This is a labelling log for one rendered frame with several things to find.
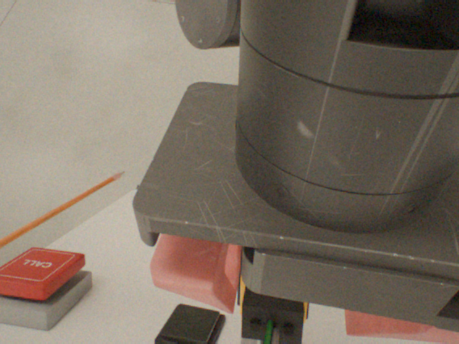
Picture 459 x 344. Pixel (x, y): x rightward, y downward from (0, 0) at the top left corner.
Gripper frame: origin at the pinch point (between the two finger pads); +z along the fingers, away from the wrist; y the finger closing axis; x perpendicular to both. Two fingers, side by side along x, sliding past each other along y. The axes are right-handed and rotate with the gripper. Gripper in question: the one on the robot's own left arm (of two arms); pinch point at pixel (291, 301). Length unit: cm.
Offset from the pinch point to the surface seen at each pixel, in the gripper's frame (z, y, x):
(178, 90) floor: 75, -48, 134
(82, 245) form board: 17.1, -20.4, 11.2
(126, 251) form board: 16.7, -15.4, 11.1
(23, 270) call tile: 9.1, -19.2, 3.8
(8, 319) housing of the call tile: 10.8, -19.1, 0.8
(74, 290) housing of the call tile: 11.3, -15.8, 3.9
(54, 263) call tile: 9.6, -17.5, 4.9
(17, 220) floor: 110, -105, 74
